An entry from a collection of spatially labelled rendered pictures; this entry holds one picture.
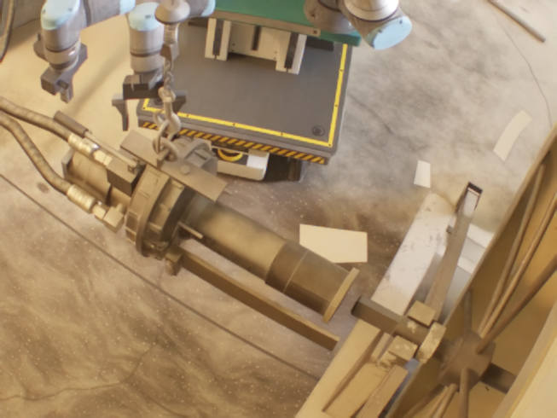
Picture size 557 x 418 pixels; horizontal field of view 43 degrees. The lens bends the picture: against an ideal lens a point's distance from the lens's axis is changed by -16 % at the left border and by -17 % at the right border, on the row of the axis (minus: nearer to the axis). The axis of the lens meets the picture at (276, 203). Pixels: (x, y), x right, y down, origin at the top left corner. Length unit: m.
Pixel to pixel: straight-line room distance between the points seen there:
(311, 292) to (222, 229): 0.24
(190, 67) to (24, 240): 0.91
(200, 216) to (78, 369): 1.07
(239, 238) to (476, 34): 2.23
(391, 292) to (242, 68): 0.93
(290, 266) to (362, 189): 1.29
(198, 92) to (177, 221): 1.06
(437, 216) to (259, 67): 0.81
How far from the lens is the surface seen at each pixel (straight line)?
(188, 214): 1.80
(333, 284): 1.77
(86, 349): 2.72
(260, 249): 1.79
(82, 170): 1.99
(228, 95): 2.79
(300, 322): 1.81
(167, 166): 1.75
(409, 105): 3.31
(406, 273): 2.71
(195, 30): 2.98
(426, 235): 2.79
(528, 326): 2.65
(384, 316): 1.80
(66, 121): 1.94
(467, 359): 1.77
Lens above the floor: 2.57
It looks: 61 degrees down
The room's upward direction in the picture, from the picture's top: 14 degrees clockwise
